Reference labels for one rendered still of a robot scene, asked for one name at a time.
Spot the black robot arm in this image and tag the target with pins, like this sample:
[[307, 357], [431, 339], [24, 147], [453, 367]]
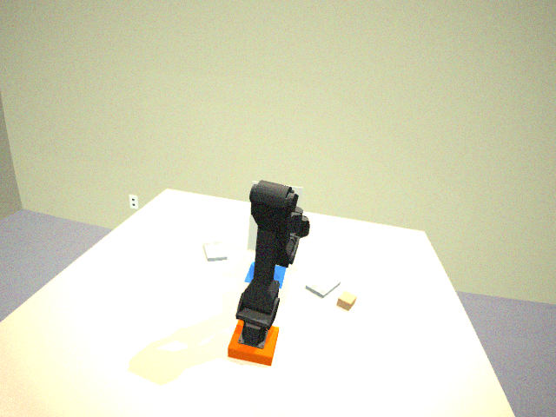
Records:
[[281, 225]]

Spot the blue flat square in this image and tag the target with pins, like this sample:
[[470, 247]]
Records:
[[279, 274]]

